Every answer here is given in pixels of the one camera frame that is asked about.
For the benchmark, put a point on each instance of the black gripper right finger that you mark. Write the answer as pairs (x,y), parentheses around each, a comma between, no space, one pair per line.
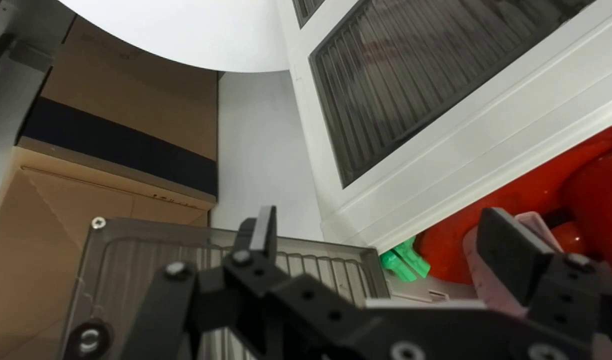
(520,267)

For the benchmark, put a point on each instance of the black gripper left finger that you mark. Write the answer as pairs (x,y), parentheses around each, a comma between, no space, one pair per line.
(255,244)

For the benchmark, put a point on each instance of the red plastic item in cabinet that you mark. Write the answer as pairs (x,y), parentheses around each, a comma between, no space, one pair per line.
(537,190)

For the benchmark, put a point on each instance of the grey ribbed cabinet door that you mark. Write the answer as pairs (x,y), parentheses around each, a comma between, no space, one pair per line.
(151,291)

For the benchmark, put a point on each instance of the white plastic drawer cabinet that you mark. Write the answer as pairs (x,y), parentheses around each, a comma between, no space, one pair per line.
(543,104)

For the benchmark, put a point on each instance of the smoked cabinet door panel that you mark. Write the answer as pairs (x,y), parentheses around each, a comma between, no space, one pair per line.
(394,66)

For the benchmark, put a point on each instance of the green plastic item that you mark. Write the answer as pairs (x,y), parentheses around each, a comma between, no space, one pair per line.
(404,262)

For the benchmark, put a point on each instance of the brown cardboard box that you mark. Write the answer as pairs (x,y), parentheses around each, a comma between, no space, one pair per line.
(111,132)

